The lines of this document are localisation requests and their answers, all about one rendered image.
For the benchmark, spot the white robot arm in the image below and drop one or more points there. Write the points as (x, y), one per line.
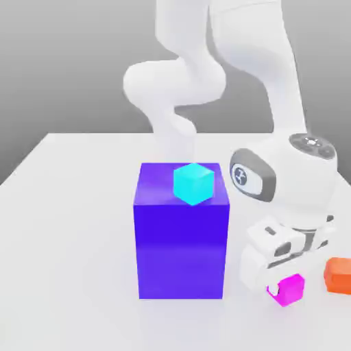
(246, 41)

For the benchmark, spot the large purple box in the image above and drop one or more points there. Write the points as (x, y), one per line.
(181, 246)

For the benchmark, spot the small magenta cube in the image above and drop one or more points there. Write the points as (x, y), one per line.
(290, 290)

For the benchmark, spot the small orange cube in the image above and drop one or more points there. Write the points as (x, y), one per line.
(338, 275)

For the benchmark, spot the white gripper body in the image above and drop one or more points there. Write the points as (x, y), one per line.
(255, 270)

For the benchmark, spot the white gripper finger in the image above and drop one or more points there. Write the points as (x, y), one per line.
(273, 290)

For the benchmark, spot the small cyan cube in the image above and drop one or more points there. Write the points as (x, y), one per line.
(193, 183)

